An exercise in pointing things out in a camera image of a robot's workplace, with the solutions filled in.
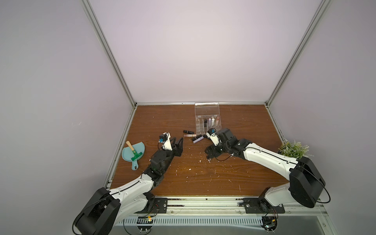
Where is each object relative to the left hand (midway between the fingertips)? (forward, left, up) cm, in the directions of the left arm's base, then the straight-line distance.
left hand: (181, 138), depth 79 cm
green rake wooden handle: (-3, +29, -16) cm, 34 cm away
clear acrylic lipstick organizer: (+25, -16, -11) cm, 32 cm away
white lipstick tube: (+22, -20, -12) cm, 33 cm away
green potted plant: (-6, -60, -1) cm, 60 cm away
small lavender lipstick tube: (+9, -10, -17) cm, 22 cm away
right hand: (0, -17, -7) cm, 18 cm away
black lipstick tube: (+16, -3, -18) cm, 25 cm away
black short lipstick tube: (+22, -15, -14) cm, 30 cm away
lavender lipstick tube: (+22, -18, -13) cm, 31 cm away
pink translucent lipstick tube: (+22, -24, -10) cm, 34 cm away
